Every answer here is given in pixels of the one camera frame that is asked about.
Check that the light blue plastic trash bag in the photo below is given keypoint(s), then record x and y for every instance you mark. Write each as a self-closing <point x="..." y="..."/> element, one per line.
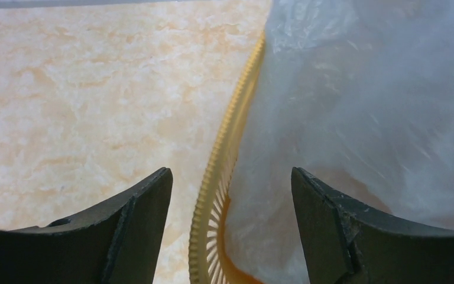
<point x="360" y="94"/>

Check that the yellow slatted trash bin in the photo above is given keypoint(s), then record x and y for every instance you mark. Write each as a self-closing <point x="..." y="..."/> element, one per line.
<point x="209" y="262"/>

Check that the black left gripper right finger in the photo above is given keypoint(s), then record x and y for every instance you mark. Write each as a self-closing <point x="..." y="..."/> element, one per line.
<point x="347" y="241"/>

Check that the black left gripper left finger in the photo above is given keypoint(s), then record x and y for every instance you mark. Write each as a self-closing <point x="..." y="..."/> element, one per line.
<point x="115" y="241"/>

